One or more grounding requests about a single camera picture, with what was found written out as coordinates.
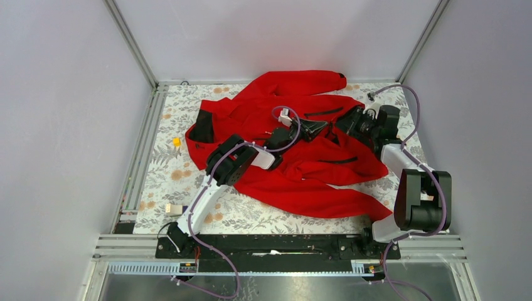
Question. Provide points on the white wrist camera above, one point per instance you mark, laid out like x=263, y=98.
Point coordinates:
x=287, y=117
x=373, y=108

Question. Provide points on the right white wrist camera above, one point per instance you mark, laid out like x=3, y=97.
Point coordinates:
x=373, y=108

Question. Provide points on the multicoloured block row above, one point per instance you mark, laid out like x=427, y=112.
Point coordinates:
x=174, y=209

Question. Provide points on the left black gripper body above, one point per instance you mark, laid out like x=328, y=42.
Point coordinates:
x=304, y=135

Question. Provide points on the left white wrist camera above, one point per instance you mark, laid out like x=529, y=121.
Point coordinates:
x=287, y=117

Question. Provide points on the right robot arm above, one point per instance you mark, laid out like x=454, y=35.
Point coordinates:
x=423, y=199

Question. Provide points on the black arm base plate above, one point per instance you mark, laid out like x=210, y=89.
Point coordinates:
x=280, y=253

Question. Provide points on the red zip-up jacket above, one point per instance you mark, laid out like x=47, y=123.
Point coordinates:
x=314, y=178

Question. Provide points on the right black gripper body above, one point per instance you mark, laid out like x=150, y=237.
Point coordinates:
x=366, y=126

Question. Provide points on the floral patterned table mat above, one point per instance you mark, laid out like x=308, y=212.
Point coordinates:
x=167, y=175

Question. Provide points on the aluminium frame rail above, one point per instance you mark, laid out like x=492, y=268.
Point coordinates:
x=430, y=268

